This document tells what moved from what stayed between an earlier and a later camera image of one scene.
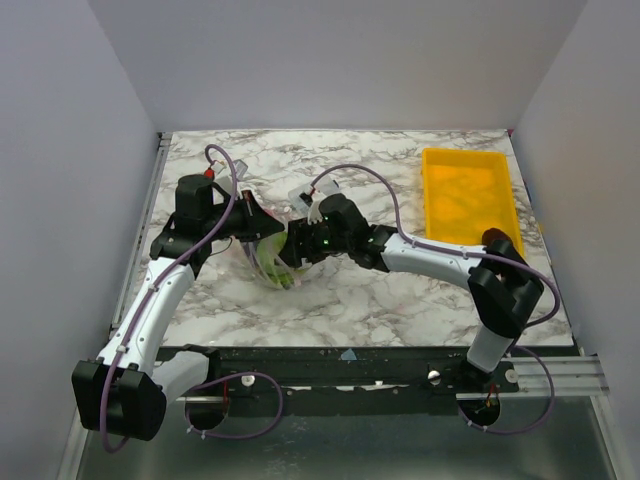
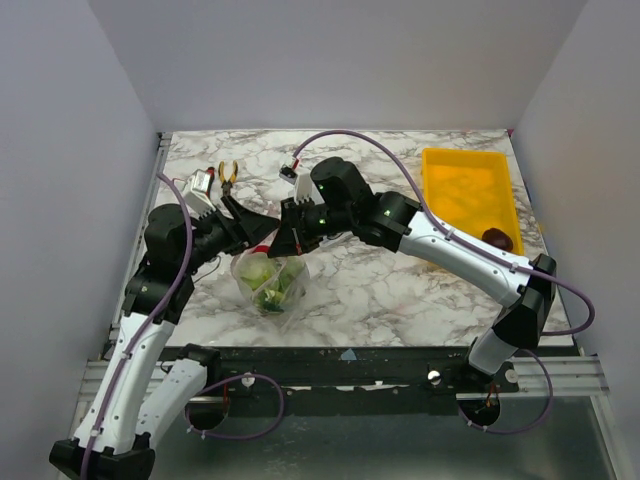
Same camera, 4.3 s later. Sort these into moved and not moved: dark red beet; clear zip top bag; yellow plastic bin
Moved: clear zip top bag
Not moved: yellow plastic bin; dark red beet
